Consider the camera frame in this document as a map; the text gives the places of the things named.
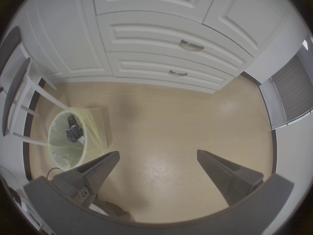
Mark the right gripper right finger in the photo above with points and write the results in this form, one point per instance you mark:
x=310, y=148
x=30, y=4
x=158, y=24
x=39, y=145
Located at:
x=227, y=177

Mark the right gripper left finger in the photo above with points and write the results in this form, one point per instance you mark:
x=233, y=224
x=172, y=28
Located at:
x=97, y=172

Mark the yellow plastic bag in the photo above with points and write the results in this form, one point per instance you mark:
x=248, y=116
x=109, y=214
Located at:
x=94, y=128

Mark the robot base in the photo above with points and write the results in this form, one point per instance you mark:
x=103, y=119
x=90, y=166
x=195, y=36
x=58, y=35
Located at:
x=115, y=210

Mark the white trash bin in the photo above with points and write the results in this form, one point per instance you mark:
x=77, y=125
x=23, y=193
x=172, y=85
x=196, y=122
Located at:
x=84, y=153

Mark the grey curtain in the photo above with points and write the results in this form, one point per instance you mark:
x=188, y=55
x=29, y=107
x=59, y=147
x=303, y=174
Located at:
x=295, y=92

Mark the white chair dark grey seat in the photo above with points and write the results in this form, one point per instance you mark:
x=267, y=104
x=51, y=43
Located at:
x=14, y=87

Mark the white wardrobe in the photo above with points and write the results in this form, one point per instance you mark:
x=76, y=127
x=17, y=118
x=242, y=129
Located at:
x=151, y=33

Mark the ceiling light panel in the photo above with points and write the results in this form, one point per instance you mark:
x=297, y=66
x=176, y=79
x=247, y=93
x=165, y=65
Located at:
x=305, y=45

